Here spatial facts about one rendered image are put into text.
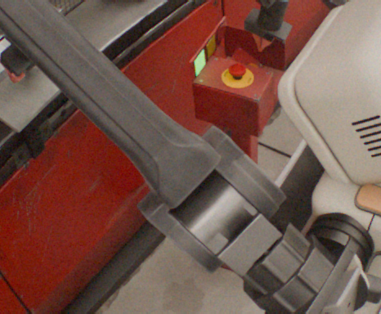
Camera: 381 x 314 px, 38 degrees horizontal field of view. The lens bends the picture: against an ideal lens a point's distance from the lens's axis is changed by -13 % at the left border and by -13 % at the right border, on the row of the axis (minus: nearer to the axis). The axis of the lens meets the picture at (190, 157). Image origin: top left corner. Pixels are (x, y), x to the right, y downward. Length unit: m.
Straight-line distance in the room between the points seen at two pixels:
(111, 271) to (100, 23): 0.86
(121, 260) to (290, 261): 1.45
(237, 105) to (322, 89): 0.83
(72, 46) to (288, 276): 0.28
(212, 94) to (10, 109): 0.50
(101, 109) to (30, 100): 0.61
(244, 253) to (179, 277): 1.43
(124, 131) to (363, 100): 0.21
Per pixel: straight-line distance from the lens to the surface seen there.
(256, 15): 1.39
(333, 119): 0.57
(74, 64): 0.50
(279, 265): 0.56
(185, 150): 0.53
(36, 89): 1.13
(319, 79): 0.56
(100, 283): 1.95
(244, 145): 1.58
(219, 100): 1.39
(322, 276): 0.57
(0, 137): 1.26
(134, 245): 2.01
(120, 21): 1.45
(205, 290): 1.95
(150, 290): 1.97
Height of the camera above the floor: 1.72
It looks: 49 degrees down
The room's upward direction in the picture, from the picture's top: 7 degrees counter-clockwise
